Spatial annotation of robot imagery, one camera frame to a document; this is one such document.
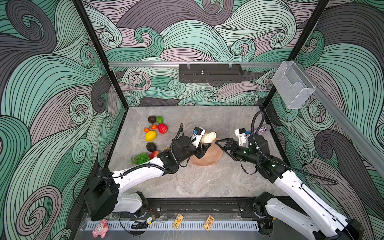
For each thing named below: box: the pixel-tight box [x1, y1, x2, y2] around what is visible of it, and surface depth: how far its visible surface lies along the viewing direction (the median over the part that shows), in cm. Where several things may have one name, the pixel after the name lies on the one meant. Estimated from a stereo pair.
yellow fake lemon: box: [145, 130, 158, 142], surface depth 100 cm
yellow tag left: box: [171, 213, 184, 230], surface depth 70 cm
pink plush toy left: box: [92, 219, 109, 239], surface depth 67 cm
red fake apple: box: [157, 123, 169, 134], surface depth 103 cm
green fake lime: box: [156, 115, 164, 124], surface depth 109 cm
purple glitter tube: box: [254, 124, 271, 134], surface depth 104 cm
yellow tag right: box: [203, 214, 215, 232], surface depth 70 cm
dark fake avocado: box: [146, 142, 157, 152], surface depth 94 cm
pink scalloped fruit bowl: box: [189, 138, 223, 167], surface depth 87 cm
